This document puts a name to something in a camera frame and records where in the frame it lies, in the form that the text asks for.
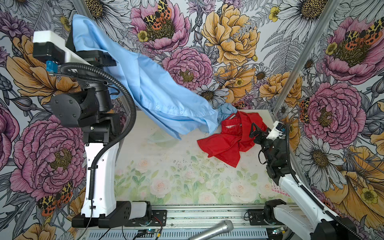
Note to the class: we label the green circuit board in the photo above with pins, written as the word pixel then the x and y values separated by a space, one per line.
pixel 147 232

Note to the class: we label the light blue knit cloth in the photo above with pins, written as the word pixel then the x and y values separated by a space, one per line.
pixel 225 111

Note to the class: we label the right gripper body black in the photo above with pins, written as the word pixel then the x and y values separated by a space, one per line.
pixel 263 137

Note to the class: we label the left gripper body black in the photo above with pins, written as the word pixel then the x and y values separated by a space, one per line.
pixel 98 57

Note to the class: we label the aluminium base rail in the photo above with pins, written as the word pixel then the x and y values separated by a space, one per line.
pixel 183 222

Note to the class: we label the silver microphone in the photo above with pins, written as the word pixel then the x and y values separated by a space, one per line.
pixel 223 227

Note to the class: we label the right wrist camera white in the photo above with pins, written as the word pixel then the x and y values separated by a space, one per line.
pixel 277 132

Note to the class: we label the light blue shirt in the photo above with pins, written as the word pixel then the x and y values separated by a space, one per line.
pixel 174 108

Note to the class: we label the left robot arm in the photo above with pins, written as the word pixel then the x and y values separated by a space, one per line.
pixel 106 113

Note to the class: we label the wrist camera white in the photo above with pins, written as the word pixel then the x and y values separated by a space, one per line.
pixel 48 46
pixel 277 132

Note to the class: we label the red cloth garment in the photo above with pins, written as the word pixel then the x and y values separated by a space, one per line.
pixel 233 139

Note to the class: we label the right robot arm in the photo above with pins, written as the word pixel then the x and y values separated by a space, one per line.
pixel 319 221

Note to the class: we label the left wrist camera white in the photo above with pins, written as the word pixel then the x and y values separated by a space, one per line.
pixel 48 46

